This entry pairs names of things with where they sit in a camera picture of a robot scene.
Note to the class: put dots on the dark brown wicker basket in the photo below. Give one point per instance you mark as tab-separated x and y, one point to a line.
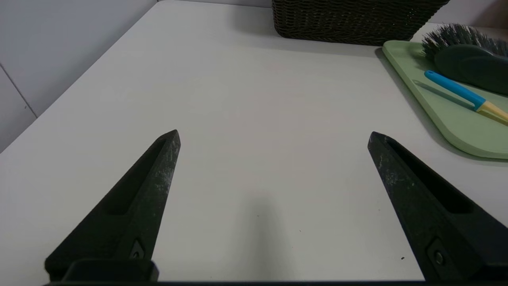
349	20

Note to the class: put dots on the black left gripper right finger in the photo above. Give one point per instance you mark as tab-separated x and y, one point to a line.
428	214

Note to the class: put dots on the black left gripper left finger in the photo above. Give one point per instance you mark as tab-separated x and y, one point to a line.
131	214

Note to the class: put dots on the light green plastic tray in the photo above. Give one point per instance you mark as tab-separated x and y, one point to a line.
448	111

